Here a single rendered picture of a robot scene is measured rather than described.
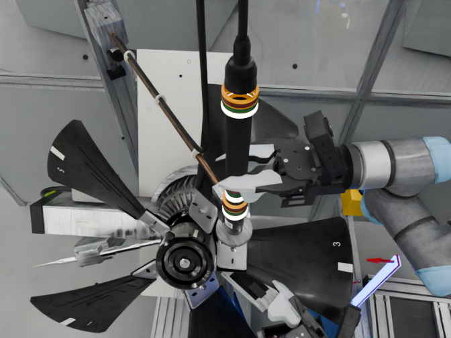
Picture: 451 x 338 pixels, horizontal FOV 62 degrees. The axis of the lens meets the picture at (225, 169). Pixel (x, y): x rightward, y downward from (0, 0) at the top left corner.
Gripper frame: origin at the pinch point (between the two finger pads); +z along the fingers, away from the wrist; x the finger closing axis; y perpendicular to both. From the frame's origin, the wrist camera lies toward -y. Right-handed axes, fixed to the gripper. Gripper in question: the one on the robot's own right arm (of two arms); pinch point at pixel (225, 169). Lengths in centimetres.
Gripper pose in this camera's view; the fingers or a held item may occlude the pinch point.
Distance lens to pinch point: 55.6
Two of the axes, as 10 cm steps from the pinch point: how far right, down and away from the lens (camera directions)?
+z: -9.9, 0.8, -0.7
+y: -0.1, 5.8, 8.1
